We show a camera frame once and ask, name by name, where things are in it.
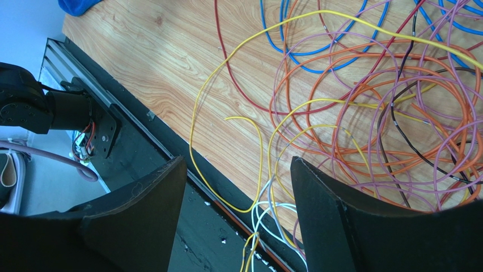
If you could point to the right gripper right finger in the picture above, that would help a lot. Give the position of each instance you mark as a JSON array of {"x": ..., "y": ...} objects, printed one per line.
[{"x": 344, "y": 229}]

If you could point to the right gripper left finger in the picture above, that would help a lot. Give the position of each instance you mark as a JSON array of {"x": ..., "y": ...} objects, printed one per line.
[{"x": 130, "y": 229}]

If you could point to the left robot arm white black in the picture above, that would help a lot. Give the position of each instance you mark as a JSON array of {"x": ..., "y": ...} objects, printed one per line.
[{"x": 29, "y": 104}]

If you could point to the blue cloth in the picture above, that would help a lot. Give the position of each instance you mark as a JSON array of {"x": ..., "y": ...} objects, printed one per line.
[{"x": 77, "y": 7}]

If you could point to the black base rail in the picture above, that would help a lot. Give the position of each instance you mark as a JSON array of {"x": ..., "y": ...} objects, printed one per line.
[{"x": 207, "y": 238}]

